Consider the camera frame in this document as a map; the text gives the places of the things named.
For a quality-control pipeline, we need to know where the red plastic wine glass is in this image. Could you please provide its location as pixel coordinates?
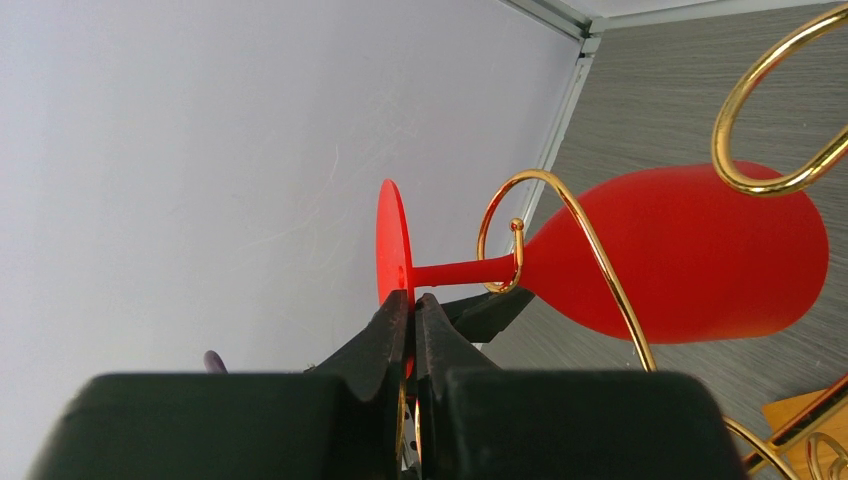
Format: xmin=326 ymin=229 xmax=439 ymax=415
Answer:
xmin=375 ymin=160 xmax=831 ymax=379

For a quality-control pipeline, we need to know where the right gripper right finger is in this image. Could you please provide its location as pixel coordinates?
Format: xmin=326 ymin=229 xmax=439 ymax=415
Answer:
xmin=415 ymin=294 xmax=745 ymax=479

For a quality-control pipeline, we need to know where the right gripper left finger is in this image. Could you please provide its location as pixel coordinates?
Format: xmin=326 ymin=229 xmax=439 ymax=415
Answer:
xmin=30 ymin=290 xmax=409 ymax=479

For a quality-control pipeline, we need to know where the gold wire glass rack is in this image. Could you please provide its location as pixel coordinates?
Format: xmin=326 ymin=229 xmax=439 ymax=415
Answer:
xmin=394 ymin=3 xmax=848 ymax=480

